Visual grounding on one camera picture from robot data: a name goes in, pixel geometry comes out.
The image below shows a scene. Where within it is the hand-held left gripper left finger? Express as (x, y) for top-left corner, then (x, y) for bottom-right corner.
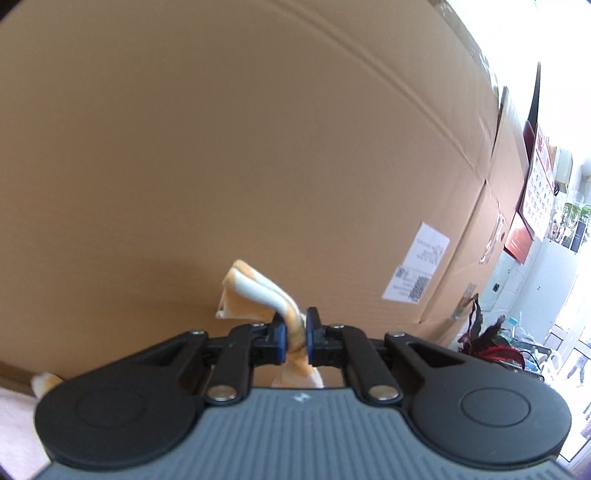
(131, 322), (289, 407)

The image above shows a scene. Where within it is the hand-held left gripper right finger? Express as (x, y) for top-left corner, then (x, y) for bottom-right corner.
(305, 307), (465, 407)

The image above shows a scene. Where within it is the orange and white striped sweater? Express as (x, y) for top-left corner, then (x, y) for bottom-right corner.
(31, 260), (325, 398)

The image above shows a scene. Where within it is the large white shipping label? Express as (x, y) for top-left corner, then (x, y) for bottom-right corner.
(382, 222), (451, 305)

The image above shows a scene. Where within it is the red leafed potted plant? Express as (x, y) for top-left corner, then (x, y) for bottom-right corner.
(456, 299), (528, 371)

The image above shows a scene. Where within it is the cardboard panel with large label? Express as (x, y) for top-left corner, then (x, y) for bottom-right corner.
(0, 0), (504, 394)

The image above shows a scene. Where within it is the white cabinet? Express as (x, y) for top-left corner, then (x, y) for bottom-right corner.
(484, 237), (580, 365)

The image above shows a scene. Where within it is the pink fleece blanket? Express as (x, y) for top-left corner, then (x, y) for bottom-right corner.
(0, 385), (52, 480)

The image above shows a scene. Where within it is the green potted plant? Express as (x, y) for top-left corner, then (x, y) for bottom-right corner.
(549, 188), (588, 246)

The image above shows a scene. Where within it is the dark red wall sign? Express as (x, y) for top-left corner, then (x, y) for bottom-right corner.
(503, 211), (533, 265)

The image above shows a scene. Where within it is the red wall calendar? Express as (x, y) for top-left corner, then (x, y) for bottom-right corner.
(518, 122), (556, 241)

